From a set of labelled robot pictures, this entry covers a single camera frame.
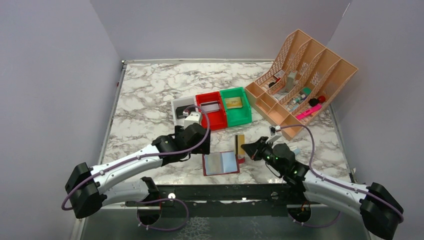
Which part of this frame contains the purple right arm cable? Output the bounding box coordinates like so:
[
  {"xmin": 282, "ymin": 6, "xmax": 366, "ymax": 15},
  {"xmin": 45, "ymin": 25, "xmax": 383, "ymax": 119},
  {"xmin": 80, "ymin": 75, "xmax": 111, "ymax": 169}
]
[{"xmin": 274, "ymin": 124, "xmax": 405, "ymax": 229}]

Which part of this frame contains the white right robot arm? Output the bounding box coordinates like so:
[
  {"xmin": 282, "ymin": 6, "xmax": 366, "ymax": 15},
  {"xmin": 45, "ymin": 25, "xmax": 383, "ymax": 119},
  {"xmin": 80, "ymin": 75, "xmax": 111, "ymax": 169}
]
[{"xmin": 241, "ymin": 137, "xmax": 403, "ymax": 240}]

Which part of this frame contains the light blue small object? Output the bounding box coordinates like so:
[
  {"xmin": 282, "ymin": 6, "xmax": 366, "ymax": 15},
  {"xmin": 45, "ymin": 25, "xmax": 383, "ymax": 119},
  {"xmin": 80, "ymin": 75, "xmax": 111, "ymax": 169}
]
[{"xmin": 289, "ymin": 146, "xmax": 301, "ymax": 155}]

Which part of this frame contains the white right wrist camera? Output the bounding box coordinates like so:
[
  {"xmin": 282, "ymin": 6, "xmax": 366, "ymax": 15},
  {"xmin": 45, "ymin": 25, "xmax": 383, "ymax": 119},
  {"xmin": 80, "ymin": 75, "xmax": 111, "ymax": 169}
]
[{"xmin": 266, "ymin": 125, "xmax": 282, "ymax": 144}]

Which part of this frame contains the pink highlighter marker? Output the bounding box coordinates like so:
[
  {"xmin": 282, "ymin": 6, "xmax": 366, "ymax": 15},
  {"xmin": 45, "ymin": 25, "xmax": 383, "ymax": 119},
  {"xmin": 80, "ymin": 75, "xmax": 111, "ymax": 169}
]
[{"xmin": 296, "ymin": 103, "xmax": 322, "ymax": 120}]

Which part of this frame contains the red leather card holder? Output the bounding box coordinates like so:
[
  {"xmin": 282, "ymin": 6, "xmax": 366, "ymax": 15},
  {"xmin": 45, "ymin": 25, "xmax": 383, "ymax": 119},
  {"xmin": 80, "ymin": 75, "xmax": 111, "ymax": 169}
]
[{"xmin": 202, "ymin": 151, "xmax": 245, "ymax": 176}]

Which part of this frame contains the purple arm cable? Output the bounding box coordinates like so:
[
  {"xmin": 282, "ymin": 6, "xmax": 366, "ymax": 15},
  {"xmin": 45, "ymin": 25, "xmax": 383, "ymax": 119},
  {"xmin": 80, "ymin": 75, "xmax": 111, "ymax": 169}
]
[
  {"xmin": 274, "ymin": 124, "xmax": 405, "ymax": 229},
  {"xmin": 61, "ymin": 104, "xmax": 212, "ymax": 232}
]

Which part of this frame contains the green plastic bin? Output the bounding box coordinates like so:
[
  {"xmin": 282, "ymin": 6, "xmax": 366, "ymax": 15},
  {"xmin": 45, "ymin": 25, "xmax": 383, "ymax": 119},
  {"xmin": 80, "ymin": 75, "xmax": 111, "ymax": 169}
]
[{"xmin": 219, "ymin": 87, "xmax": 252, "ymax": 127}]

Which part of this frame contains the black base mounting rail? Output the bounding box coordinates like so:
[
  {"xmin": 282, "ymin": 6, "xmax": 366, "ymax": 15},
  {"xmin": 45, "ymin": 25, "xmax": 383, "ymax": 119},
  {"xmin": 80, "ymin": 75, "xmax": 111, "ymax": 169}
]
[{"xmin": 125, "ymin": 183, "xmax": 306, "ymax": 218}]

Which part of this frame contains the silver card in red bin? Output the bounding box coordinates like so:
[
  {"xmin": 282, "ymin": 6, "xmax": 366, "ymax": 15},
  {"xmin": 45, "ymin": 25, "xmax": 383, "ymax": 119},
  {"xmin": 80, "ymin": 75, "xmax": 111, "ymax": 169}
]
[{"xmin": 200, "ymin": 101, "xmax": 221, "ymax": 113}]

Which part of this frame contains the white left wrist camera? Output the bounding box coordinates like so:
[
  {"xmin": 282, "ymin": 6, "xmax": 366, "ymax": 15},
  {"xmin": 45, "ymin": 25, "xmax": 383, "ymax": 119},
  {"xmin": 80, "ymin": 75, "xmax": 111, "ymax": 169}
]
[{"xmin": 183, "ymin": 111, "xmax": 203, "ymax": 128}]

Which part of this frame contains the red black round item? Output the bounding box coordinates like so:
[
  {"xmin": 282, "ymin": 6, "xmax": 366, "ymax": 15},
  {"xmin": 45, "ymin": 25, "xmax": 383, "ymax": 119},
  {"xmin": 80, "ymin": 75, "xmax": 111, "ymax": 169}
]
[{"xmin": 308, "ymin": 95, "xmax": 326, "ymax": 107}]

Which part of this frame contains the green capped tube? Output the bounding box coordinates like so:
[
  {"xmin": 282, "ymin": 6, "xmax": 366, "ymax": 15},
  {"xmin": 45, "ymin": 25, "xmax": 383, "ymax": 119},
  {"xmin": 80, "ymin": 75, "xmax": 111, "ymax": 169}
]
[{"xmin": 294, "ymin": 87, "xmax": 312, "ymax": 103}]

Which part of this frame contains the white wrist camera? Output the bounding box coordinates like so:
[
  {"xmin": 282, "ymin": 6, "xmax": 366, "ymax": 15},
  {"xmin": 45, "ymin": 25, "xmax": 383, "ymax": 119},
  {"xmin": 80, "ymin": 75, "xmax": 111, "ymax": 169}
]
[
  {"xmin": 183, "ymin": 111, "xmax": 203, "ymax": 128},
  {"xmin": 266, "ymin": 125, "xmax": 282, "ymax": 144}
]

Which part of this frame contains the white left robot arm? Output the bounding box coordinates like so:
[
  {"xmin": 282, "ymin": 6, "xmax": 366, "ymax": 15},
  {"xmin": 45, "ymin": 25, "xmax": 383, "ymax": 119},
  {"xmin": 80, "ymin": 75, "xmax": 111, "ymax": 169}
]
[{"xmin": 61, "ymin": 123, "xmax": 211, "ymax": 219}]

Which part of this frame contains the grey box in organizer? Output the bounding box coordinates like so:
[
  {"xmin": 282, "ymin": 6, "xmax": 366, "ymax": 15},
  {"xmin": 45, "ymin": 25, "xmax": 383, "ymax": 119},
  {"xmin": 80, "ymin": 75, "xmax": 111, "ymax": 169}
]
[{"xmin": 283, "ymin": 70, "xmax": 298, "ymax": 93}]

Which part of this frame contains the white plastic bin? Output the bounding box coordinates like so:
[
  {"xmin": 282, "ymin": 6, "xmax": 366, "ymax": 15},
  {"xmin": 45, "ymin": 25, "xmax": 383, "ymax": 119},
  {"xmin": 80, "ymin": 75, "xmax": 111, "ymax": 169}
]
[{"xmin": 171, "ymin": 95, "xmax": 197, "ymax": 126}]

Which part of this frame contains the beige desk organizer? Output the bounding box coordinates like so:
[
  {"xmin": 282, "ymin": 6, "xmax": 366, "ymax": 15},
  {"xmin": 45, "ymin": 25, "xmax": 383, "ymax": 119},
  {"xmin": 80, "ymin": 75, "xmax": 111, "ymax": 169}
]
[{"xmin": 245, "ymin": 29, "xmax": 358, "ymax": 140}]

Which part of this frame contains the gold card in green bin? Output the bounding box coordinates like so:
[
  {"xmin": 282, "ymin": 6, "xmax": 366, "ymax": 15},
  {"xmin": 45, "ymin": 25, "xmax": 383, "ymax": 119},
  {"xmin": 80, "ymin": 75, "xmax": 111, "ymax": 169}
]
[{"xmin": 224, "ymin": 96, "xmax": 243, "ymax": 110}]

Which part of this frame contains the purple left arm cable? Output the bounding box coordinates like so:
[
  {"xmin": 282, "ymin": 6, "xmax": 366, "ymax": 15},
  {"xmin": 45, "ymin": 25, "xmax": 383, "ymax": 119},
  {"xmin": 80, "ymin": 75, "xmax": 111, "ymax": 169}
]
[{"xmin": 61, "ymin": 104, "xmax": 212, "ymax": 232}]

